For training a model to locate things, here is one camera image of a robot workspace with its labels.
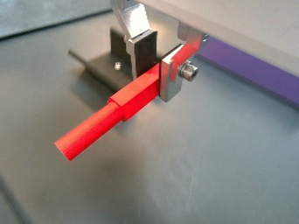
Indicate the red peg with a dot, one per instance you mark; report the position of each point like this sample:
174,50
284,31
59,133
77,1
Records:
123,105

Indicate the black angled holder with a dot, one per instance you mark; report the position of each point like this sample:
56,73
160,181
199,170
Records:
111,67

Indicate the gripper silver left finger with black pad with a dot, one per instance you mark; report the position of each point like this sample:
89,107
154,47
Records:
140,36

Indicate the purple board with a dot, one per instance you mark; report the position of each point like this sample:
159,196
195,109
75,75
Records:
251,69

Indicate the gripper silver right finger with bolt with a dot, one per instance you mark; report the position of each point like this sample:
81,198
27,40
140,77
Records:
176,68

